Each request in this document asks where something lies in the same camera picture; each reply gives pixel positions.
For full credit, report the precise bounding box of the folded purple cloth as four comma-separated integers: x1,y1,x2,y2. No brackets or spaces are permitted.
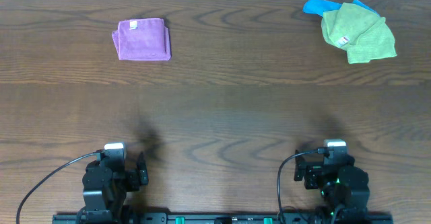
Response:
112,18,172,61

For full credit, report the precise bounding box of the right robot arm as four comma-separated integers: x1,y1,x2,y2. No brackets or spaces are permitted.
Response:
294,147,370,223

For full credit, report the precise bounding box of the green microfiber cloth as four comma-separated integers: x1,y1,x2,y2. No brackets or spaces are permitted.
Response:
321,3,397,64

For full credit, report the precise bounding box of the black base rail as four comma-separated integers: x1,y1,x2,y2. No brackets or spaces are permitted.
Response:
52,213,394,224

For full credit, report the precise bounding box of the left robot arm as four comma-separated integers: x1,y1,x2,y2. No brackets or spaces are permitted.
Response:
75,149,149,224

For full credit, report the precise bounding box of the crumpled blue cloth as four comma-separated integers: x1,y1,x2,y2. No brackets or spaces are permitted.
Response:
302,0,380,18

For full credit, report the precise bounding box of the black right camera cable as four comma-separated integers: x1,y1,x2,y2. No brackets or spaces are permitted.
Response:
276,147,327,224

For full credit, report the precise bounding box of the black camera cable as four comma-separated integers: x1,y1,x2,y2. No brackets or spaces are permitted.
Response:
15,151,102,224
276,147,327,224

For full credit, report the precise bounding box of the black left camera cable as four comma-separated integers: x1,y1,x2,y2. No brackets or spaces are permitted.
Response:
15,151,102,224

